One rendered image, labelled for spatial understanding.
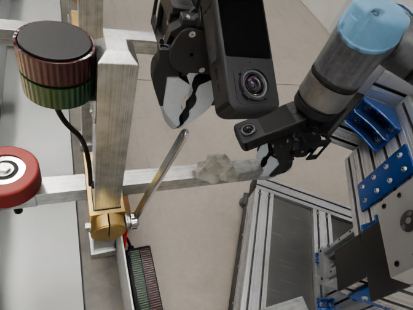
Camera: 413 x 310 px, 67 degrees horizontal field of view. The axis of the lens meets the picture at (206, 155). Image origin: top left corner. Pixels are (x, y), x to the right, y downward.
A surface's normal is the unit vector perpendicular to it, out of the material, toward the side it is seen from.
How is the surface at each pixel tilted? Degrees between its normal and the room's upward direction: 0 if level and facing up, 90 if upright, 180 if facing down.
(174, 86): 92
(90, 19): 90
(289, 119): 30
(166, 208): 0
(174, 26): 39
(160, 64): 92
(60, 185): 0
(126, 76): 90
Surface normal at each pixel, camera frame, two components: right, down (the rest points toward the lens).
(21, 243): 0.27, -0.62
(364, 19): -0.74, 0.30
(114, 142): 0.30, 0.78
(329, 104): -0.17, 0.72
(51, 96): 0.10, 0.77
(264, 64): 0.39, -0.16
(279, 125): -0.22, -0.52
